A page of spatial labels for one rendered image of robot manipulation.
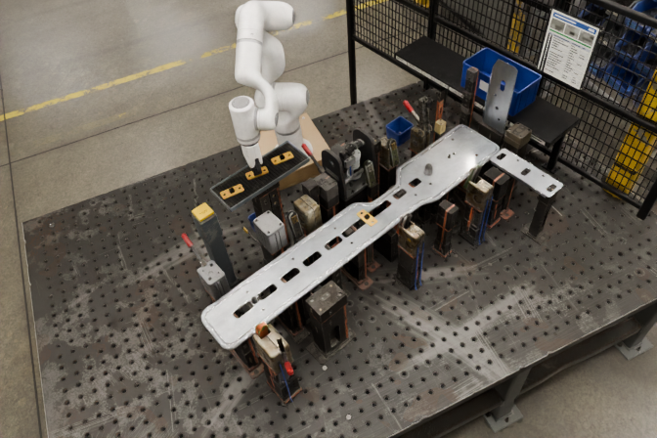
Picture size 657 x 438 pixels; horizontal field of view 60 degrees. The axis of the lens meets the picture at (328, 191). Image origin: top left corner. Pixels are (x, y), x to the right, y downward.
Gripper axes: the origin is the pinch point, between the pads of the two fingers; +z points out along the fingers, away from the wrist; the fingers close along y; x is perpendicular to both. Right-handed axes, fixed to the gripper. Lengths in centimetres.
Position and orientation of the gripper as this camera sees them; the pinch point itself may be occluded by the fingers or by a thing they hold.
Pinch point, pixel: (255, 168)
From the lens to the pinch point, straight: 213.4
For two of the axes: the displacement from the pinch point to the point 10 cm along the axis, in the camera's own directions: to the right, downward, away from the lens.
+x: 9.1, -3.5, 2.3
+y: 4.2, 6.6, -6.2
